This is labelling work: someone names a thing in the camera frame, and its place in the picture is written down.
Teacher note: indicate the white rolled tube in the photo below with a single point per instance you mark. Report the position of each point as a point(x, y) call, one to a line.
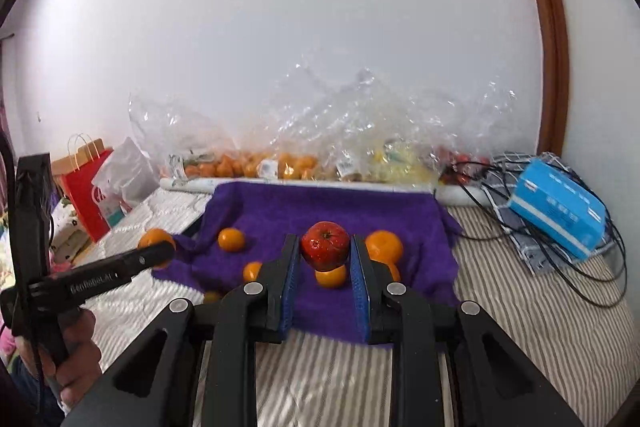
point(447, 195)

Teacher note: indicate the striped grey mattress cover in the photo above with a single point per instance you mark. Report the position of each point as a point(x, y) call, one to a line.
point(590, 355)

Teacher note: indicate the large orange mandarin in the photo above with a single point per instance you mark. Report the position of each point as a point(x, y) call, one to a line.
point(384, 246)

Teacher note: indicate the red paper shopping bag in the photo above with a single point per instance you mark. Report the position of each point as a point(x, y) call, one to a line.
point(74, 174)

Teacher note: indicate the checkered grey cloth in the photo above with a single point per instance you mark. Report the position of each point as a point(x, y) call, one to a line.
point(540, 253)

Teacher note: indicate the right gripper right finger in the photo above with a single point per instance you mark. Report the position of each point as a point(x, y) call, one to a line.
point(452, 366)

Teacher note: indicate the clear plastic fruit bags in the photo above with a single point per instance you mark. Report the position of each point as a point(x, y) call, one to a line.
point(307, 131)

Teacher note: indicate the brown wooden door frame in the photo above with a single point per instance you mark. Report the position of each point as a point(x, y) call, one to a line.
point(555, 76)

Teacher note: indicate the blue tissue pack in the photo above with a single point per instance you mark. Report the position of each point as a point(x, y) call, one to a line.
point(546, 197)

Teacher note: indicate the small orange mandarin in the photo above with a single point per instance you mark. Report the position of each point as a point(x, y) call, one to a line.
point(332, 279)

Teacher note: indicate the big central orange mandarin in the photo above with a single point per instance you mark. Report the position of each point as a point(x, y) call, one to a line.
point(156, 236)

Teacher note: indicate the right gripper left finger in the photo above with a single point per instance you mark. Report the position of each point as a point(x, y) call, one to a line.
point(197, 363)

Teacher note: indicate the purple towel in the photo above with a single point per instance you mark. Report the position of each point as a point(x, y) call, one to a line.
point(247, 222)

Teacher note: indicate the white spotted plush toy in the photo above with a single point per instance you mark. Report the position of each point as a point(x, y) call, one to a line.
point(69, 234)

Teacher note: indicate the person's left hand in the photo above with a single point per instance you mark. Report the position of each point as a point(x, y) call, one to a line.
point(76, 375)

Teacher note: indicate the white plastic bag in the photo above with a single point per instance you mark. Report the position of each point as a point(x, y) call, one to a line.
point(124, 180)

